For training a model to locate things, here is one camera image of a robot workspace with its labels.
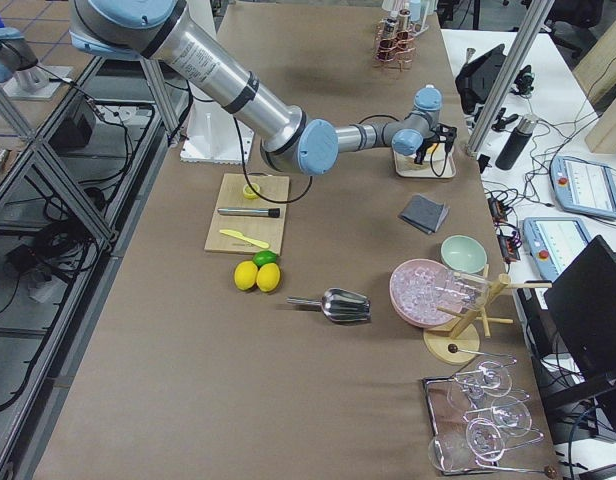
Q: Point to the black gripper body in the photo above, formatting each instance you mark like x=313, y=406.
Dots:
x=421, y=150

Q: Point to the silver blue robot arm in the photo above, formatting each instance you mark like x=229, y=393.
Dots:
x=292, y=142

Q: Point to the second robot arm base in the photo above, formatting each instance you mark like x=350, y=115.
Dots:
x=22, y=75

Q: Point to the cream rabbit serving tray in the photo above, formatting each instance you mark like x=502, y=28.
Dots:
x=438, y=167

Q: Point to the metal glass tray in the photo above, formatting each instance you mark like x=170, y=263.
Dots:
x=477, y=417

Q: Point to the black thermos bottle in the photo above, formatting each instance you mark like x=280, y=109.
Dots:
x=516, y=142

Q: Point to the folded grey cloth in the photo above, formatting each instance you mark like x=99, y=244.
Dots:
x=424, y=214

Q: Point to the tea bottle in rack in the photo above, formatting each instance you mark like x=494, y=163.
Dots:
x=393, y=37

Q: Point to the mint green bowl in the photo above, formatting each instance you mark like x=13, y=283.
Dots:
x=463, y=253

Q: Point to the upper teach pendant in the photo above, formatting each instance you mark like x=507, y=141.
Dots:
x=584, y=187

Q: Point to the teach pendant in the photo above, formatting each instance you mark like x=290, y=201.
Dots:
x=584, y=187
x=554, y=242

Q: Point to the lower teach pendant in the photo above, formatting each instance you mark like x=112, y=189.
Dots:
x=554, y=242

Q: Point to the pink bowl of ice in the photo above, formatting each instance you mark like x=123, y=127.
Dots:
x=420, y=287

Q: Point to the bamboo cutting board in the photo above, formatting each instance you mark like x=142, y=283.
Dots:
x=265, y=229

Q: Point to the metal ice scoop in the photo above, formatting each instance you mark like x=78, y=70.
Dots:
x=338, y=305

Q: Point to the half lemon slice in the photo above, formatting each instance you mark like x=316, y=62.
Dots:
x=251, y=191

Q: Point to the wooden cup stand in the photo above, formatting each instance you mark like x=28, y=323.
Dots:
x=457, y=341

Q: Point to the green lime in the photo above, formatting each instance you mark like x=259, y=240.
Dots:
x=264, y=257

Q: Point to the black monitor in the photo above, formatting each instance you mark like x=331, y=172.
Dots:
x=582, y=304

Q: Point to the lower yellow lemon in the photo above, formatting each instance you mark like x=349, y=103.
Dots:
x=268, y=277

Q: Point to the yellow lemon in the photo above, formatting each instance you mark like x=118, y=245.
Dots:
x=245, y=275
x=268, y=277

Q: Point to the steel muddler black tip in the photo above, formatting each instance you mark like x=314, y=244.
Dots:
x=250, y=212

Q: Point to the yellow plastic knife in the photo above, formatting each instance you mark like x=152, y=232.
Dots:
x=240, y=236

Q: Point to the upper yellow lemon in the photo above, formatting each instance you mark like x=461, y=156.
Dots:
x=245, y=275

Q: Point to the copper wire bottle rack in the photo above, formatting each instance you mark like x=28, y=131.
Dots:
x=400, y=60

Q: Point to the aluminium frame post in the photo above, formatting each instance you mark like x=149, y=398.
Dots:
x=528, y=30

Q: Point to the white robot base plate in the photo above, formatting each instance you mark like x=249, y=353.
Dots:
x=214, y=136

